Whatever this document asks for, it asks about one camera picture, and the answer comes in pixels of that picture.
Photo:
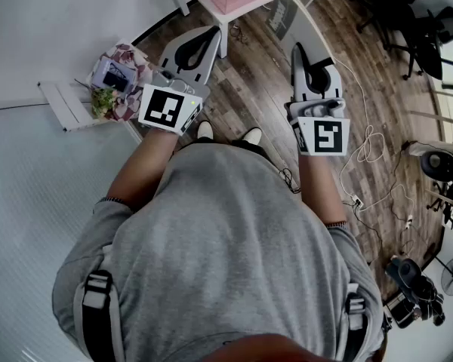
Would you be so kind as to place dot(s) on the person's right forearm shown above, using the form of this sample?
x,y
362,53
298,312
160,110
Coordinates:
x,y
321,187

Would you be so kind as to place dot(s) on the small green plant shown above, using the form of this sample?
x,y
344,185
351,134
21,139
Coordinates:
x,y
103,102

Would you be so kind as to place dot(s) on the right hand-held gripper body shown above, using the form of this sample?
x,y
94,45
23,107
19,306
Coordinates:
x,y
326,136

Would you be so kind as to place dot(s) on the black trousers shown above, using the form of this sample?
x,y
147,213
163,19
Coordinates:
x,y
249,147

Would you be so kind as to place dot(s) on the white desk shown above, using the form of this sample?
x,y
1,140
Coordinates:
x,y
309,25

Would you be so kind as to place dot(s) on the purple book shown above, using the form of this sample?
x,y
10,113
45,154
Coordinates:
x,y
103,68

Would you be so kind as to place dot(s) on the white power adapter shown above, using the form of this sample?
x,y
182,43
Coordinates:
x,y
409,221

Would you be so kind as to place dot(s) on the grey t-shirt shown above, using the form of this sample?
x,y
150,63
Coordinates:
x,y
230,240

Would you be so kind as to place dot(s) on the person's left forearm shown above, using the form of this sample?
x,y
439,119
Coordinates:
x,y
143,164

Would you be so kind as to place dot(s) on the black mesh office chair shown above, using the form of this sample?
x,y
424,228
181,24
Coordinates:
x,y
447,25

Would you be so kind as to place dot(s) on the white shoe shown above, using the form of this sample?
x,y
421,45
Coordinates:
x,y
205,129
253,136

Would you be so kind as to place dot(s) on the black equipment pile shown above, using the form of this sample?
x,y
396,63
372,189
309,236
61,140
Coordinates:
x,y
411,285

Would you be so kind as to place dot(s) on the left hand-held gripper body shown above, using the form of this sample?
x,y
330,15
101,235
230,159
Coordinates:
x,y
162,108

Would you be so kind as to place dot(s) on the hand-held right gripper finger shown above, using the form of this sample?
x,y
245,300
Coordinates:
x,y
334,83
299,74

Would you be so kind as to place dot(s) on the person's head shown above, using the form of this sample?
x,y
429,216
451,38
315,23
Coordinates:
x,y
264,351

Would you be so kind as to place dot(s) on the white slatted stand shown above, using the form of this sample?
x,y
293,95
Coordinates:
x,y
66,104

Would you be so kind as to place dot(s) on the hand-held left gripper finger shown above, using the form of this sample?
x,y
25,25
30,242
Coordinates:
x,y
211,60
173,49

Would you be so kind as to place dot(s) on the white power strip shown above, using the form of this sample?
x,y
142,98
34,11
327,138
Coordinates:
x,y
357,203

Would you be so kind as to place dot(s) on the black glasses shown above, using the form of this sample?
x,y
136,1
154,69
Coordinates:
x,y
118,74

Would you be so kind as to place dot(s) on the black machine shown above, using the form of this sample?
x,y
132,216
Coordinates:
x,y
438,164

